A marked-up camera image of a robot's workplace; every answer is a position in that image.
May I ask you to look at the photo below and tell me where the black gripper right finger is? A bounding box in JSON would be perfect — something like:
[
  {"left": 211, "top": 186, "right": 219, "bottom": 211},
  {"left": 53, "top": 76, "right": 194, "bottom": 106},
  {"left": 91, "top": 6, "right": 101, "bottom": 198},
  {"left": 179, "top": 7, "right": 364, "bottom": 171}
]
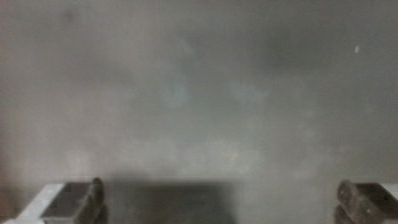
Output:
[{"left": 334, "top": 180, "right": 398, "bottom": 224}]

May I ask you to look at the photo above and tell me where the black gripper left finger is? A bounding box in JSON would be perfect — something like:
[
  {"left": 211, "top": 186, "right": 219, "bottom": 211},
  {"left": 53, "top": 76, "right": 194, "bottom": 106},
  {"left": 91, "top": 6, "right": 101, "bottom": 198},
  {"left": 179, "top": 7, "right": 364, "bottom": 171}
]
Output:
[{"left": 11, "top": 177, "right": 110, "bottom": 224}]

